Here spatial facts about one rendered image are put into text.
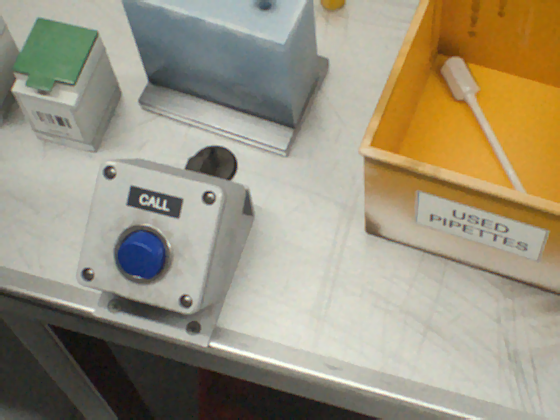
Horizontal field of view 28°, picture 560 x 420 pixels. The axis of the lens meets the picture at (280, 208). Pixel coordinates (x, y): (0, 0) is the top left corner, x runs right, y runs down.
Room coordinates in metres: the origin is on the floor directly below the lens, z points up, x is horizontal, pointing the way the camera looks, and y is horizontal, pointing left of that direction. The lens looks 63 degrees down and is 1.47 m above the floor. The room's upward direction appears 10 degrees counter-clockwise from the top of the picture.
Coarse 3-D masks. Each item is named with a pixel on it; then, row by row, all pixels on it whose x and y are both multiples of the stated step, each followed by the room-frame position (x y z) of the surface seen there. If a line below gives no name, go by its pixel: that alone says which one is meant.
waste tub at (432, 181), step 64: (448, 0) 0.38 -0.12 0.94; (512, 0) 0.36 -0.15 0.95; (512, 64) 0.36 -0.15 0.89; (384, 128) 0.30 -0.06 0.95; (448, 128) 0.33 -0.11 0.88; (512, 128) 0.32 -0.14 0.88; (384, 192) 0.27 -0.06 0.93; (448, 192) 0.25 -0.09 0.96; (512, 192) 0.24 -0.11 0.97; (448, 256) 0.25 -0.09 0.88; (512, 256) 0.23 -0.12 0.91
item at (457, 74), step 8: (448, 64) 0.36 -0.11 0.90; (456, 64) 0.36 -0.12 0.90; (464, 64) 0.36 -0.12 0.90; (448, 72) 0.36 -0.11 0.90; (456, 72) 0.36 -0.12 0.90; (464, 72) 0.36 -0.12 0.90; (448, 80) 0.36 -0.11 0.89; (456, 80) 0.35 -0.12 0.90; (464, 80) 0.35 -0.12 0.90; (472, 80) 0.35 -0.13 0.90; (456, 88) 0.35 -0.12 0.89; (464, 88) 0.35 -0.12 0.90; (472, 88) 0.35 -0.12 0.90; (456, 96) 0.35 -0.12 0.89
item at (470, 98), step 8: (464, 96) 0.34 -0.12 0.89; (472, 96) 0.34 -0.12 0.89; (472, 104) 0.34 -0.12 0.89; (480, 112) 0.33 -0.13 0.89; (480, 120) 0.33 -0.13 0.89; (488, 128) 0.32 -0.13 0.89; (488, 136) 0.32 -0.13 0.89; (496, 136) 0.31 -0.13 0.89; (496, 144) 0.31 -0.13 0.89; (496, 152) 0.30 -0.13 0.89; (504, 152) 0.30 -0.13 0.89; (504, 160) 0.30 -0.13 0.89; (504, 168) 0.29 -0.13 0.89; (512, 168) 0.29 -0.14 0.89; (512, 176) 0.29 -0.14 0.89; (512, 184) 0.28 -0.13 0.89; (520, 184) 0.28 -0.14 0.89
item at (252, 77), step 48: (144, 0) 0.39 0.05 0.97; (192, 0) 0.38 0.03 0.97; (240, 0) 0.38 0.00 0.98; (288, 0) 0.37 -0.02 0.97; (144, 48) 0.39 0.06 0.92; (192, 48) 0.38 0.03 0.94; (240, 48) 0.36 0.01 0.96; (288, 48) 0.35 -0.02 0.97; (144, 96) 0.39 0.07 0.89; (192, 96) 0.38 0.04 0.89; (240, 96) 0.36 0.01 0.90; (288, 96) 0.35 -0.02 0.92; (288, 144) 0.34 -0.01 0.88
